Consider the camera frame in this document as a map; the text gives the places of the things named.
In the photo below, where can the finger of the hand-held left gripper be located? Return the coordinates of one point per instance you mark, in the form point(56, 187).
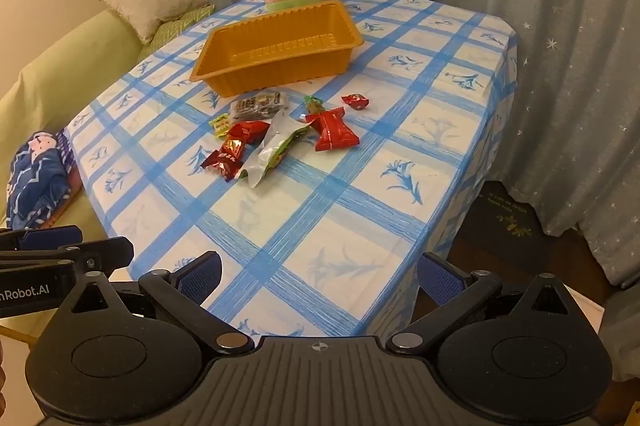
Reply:
point(50, 236)
point(100, 251)

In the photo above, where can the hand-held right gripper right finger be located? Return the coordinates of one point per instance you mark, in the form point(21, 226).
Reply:
point(436, 278)

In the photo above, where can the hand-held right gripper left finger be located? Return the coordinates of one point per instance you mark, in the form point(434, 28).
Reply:
point(202, 277)

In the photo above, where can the red packet with pale label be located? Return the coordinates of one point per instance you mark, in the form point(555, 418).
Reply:
point(225, 156)

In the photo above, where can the silver green snack bag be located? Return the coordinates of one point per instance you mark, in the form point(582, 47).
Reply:
point(270, 151)

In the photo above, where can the yellow candy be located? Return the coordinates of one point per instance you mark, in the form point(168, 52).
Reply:
point(219, 126)

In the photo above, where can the dark red candy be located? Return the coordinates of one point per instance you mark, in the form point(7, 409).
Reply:
point(247, 131)

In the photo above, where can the large red snack packet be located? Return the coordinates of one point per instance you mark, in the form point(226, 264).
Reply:
point(332, 131)

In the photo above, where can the clear dark snack packet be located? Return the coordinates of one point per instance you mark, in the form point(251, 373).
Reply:
point(260, 106)

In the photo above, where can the small red candy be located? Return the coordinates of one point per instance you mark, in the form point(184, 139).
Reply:
point(356, 101)

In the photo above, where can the green candy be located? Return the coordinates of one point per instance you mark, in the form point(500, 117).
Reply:
point(312, 105)

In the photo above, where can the orange plastic tray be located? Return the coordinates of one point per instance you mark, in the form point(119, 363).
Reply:
point(280, 56)

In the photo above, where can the blue patterned cushion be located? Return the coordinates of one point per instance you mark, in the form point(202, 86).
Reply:
point(35, 176)

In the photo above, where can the blue checked tablecloth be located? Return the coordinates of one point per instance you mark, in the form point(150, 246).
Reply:
point(325, 216)

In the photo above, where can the light green sofa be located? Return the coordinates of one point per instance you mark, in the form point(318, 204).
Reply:
point(60, 66)

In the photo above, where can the green zigzag cushion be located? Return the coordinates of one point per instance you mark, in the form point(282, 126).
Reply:
point(175, 28)

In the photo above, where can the grey star print curtain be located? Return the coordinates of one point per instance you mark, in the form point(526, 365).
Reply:
point(550, 56)

